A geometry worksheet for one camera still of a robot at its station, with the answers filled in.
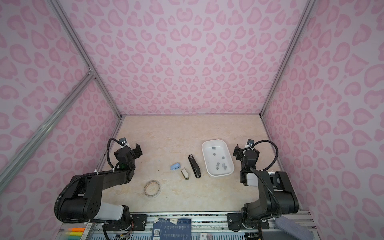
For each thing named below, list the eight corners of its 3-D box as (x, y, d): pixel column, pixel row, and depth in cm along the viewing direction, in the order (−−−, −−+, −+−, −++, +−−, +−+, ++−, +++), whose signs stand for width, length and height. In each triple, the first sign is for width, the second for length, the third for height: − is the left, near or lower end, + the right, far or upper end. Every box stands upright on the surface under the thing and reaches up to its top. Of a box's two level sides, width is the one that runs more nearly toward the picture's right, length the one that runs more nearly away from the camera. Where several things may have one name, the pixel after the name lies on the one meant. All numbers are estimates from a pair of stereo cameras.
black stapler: (195, 179, 89) (195, 176, 85) (187, 159, 97) (187, 156, 94) (201, 176, 90) (201, 173, 86) (193, 157, 98) (193, 154, 95)
